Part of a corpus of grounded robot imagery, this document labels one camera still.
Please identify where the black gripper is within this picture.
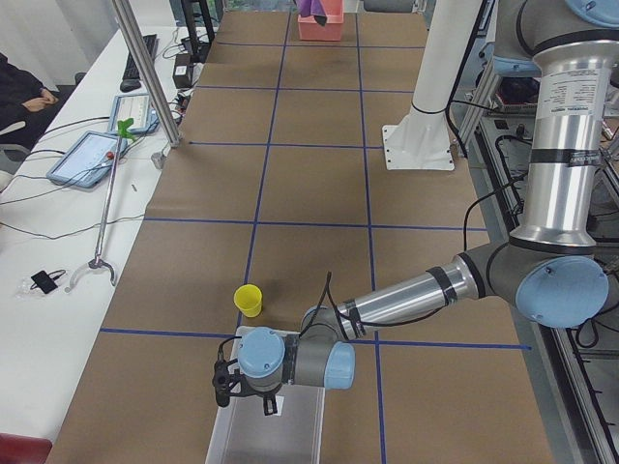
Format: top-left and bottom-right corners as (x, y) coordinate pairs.
(212, 360), (282, 415)

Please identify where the yellow plastic cup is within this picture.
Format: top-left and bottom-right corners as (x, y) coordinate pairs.
(233, 284), (263, 318)

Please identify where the purple cloth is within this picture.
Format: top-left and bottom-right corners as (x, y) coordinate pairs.
(295, 0), (327, 26)

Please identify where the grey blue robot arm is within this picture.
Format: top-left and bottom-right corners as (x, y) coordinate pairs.
(213, 1), (618, 415)

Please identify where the clear plastic storage box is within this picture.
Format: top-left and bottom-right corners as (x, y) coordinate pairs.
(206, 326), (325, 463)

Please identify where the black power adapter box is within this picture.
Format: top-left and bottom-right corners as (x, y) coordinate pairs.
(172, 53), (194, 89)

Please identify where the white label sticker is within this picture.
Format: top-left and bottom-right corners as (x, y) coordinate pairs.
(274, 395), (285, 417)

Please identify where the small black device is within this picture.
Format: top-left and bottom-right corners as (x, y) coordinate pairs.
(30, 271), (58, 295)

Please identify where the red chair edge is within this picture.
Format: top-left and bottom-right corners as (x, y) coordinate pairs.
(1, 433), (52, 464)

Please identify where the near blue tablet pendant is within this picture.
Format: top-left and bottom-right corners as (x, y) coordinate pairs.
(45, 131), (128, 189)

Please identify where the blue tablet pendant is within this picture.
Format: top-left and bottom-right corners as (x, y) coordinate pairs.
(45, 131), (128, 189)
(106, 93), (159, 135)

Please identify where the reacher grabber tool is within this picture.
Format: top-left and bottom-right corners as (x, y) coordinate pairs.
(64, 118), (134, 293)

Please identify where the far blue tablet pendant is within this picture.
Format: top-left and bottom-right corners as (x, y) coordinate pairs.
(106, 93), (159, 135)

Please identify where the black computer mouse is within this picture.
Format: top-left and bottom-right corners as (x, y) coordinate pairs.
(119, 79), (141, 93)

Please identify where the pink plastic bin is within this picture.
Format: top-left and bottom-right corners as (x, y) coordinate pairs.
(297, 0), (344, 42)

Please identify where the black keyboard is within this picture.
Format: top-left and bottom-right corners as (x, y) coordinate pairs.
(122, 33), (160, 81)

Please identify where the seated person in black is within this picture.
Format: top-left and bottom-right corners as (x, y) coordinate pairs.
(1, 54), (61, 150)

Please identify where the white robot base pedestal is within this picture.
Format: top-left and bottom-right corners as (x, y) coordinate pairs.
(382, 0), (485, 171)

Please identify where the aluminium frame post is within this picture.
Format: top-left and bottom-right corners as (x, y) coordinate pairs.
(111, 0), (181, 148)

